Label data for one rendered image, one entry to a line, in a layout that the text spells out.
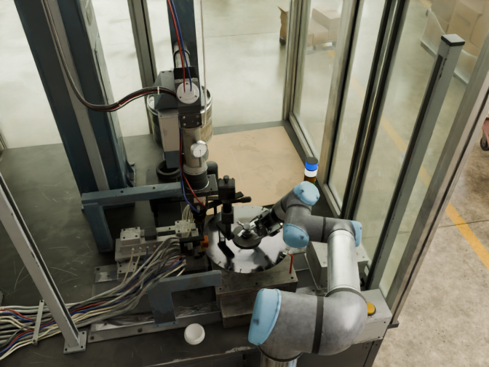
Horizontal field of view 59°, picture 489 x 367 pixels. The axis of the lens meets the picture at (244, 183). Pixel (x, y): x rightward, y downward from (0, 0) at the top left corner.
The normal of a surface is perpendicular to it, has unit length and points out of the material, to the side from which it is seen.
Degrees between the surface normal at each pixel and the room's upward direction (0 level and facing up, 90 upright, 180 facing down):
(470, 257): 0
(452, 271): 0
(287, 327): 45
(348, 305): 22
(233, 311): 0
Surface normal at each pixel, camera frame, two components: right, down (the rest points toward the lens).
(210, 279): 0.18, 0.66
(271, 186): 0.00, -0.75
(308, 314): -0.04, -0.54
